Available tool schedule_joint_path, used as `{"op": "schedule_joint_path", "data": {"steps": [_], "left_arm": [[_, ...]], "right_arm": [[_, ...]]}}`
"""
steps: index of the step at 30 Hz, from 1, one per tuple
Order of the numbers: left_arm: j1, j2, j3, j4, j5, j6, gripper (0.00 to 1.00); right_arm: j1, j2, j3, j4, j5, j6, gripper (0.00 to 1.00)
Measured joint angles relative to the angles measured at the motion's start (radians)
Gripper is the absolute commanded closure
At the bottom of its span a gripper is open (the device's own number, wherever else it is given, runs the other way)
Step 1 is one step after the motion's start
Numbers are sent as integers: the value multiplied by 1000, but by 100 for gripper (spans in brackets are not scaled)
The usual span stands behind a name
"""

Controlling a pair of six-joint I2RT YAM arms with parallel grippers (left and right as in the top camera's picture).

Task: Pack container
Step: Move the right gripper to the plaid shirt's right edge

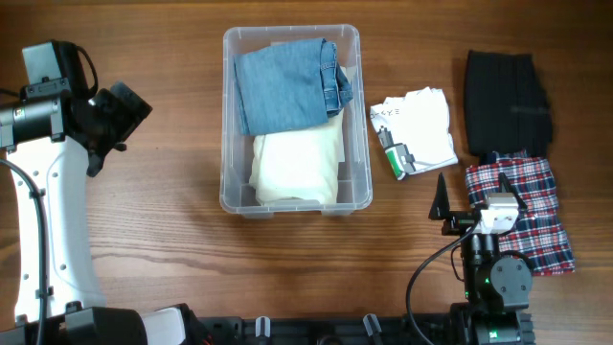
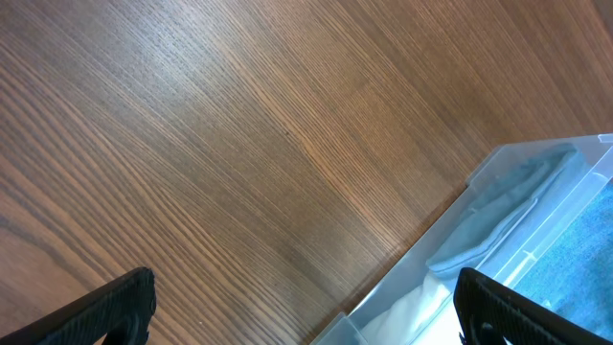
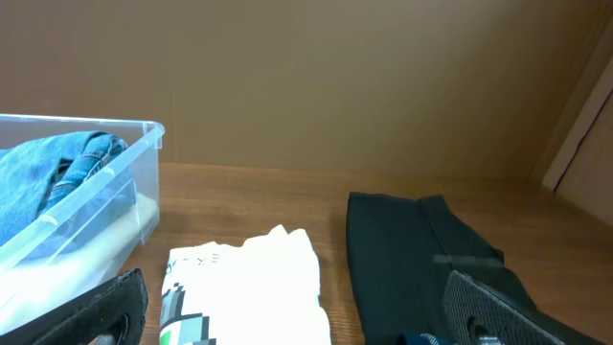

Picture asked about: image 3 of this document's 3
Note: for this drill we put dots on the white printed t-shirt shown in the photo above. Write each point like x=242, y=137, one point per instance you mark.
x=265, y=291

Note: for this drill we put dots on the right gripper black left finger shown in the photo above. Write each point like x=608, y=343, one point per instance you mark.
x=111, y=313

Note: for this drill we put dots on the red plaid shirt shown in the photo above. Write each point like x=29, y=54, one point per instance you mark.
x=420, y=339

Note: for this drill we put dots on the blue jeans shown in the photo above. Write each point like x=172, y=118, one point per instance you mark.
x=36, y=175

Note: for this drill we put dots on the cream cloth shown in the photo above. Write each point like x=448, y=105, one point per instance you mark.
x=62, y=268

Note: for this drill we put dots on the clear plastic storage bin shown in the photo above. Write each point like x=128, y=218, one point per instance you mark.
x=133, y=172

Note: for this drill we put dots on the black garment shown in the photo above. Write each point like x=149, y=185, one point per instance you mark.
x=401, y=252

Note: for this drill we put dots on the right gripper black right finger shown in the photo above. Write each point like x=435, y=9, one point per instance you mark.
x=479, y=314

